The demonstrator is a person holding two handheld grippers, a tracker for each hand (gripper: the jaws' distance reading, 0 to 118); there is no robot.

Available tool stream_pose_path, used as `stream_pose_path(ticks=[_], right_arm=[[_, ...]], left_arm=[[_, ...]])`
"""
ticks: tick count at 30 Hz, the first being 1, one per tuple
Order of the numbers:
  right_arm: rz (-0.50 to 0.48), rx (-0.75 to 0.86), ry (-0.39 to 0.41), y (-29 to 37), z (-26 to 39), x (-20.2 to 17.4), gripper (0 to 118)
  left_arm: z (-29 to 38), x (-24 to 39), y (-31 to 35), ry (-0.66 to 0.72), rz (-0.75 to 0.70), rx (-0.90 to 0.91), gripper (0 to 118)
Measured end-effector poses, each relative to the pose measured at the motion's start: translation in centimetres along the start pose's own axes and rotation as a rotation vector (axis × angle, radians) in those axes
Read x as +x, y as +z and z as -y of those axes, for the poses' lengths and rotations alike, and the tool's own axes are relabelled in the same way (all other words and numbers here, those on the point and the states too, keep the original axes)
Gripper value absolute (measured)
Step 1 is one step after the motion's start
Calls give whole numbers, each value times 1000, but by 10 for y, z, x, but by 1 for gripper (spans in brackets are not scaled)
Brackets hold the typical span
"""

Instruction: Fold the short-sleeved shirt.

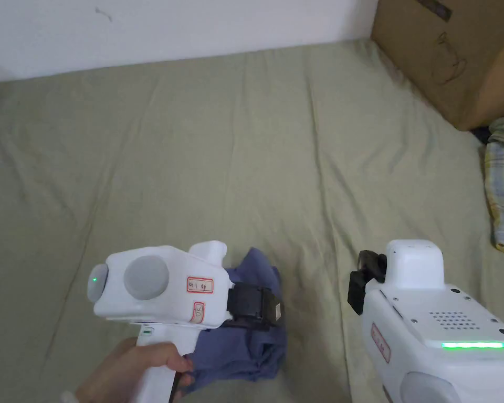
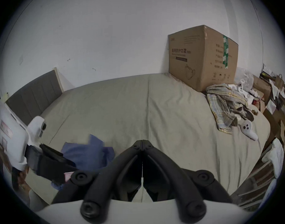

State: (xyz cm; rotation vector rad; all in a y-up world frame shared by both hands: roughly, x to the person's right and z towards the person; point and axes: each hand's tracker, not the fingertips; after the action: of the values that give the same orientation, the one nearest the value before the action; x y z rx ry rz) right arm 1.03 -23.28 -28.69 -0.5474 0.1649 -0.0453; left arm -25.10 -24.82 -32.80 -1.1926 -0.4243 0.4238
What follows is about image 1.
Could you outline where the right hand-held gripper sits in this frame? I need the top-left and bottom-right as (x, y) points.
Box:
(346, 239), (504, 403)

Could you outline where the blue garment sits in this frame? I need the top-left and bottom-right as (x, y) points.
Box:
(182, 247), (288, 395)

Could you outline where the person's left hand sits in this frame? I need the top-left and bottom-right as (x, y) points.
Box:
(75, 337), (196, 403)

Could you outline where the brown cardboard carton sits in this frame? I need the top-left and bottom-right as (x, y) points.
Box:
(370, 0), (504, 132)

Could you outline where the bed with pale green sheet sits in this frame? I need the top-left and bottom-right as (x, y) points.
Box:
(0, 37), (504, 403)

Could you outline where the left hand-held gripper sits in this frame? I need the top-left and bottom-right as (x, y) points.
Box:
(87, 240), (285, 403)

